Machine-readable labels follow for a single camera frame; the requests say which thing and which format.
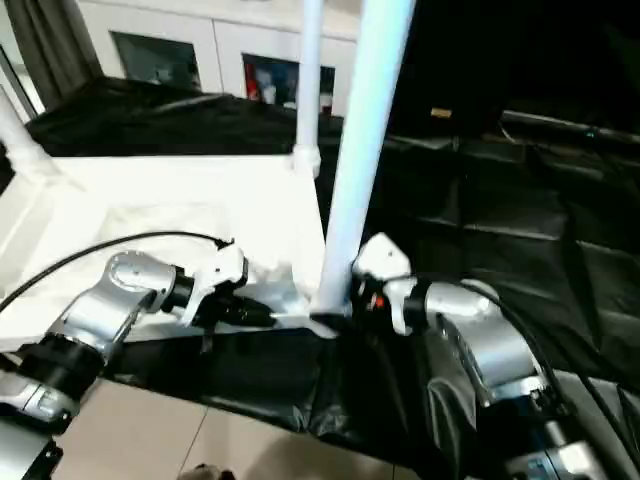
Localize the white plastic table top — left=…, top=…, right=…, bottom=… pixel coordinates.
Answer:
left=0, top=150, right=347, bottom=349

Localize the white plastic table leg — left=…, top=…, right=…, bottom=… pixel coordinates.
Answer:
left=0, top=88, right=59, bottom=183
left=292, top=0, right=327, bottom=179
left=310, top=0, right=417, bottom=323

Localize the black work mat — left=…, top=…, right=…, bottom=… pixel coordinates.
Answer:
left=0, top=78, right=640, bottom=480

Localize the white glass-door cabinet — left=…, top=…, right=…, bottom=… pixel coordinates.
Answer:
left=75, top=0, right=361, bottom=117

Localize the black backdrop cloth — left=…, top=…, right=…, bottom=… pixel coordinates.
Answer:
left=385, top=0, right=640, bottom=141

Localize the grey curtain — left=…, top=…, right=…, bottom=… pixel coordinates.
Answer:
left=0, top=0, right=101, bottom=119

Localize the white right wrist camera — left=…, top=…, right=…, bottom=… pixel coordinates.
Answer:
left=350, top=232, right=415, bottom=337

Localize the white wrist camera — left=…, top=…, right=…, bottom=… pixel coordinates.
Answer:
left=350, top=232, right=415, bottom=337
left=178, top=240, right=251, bottom=327

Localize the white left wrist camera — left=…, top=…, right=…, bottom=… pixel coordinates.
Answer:
left=178, top=240, right=251, bottom=327

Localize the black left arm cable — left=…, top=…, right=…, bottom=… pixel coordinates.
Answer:
left=0, top=232, right=235, bottom=313

